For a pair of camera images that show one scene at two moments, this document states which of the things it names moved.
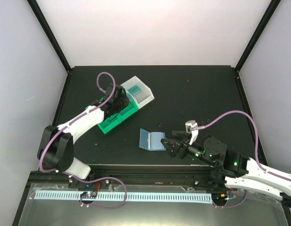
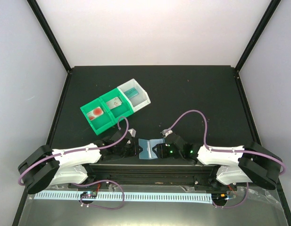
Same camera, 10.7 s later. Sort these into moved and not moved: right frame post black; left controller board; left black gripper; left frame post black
Moved: left black gripper
Not moved: left controller board; right frame post black; left frame post black
